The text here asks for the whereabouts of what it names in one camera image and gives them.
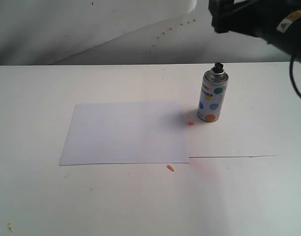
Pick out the white spray paint can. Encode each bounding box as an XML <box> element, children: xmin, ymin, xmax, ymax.
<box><xmin>197</xmin><ymin>62</ymin><xmax>229</xmax><ymax>122</ymax></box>

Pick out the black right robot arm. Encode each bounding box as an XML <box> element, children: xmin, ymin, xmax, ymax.
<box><xmin>208</xmin><ymin>0</ymin><xmax>301</xmax><ymax>63</ymax></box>

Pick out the white paper sheet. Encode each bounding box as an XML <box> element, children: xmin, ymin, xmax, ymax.
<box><xmin>59</xmin><ymin>101</ymin><xmax>189</xmax><ymax>166</ymax></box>

